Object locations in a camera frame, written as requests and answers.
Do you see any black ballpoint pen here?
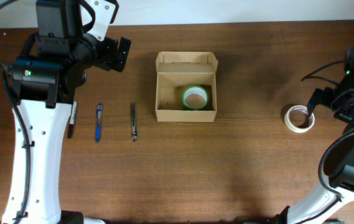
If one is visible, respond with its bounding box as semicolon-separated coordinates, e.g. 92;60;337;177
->
131;102;137;142

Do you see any green tape roll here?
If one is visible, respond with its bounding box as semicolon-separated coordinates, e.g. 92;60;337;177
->
182;85;210;110

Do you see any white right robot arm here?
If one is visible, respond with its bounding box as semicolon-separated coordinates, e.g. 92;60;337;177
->
272;46;354;223

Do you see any cardboard box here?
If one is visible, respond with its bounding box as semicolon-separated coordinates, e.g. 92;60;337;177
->
156;52;218;123

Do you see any beige masking tape roll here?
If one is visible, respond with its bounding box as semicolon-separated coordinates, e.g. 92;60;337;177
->
284;105;315;133

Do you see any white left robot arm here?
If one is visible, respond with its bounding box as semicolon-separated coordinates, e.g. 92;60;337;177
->
1;1;131;223

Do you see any blue ballpoint pen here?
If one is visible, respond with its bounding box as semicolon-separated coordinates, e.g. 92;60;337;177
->
95;103;102;143

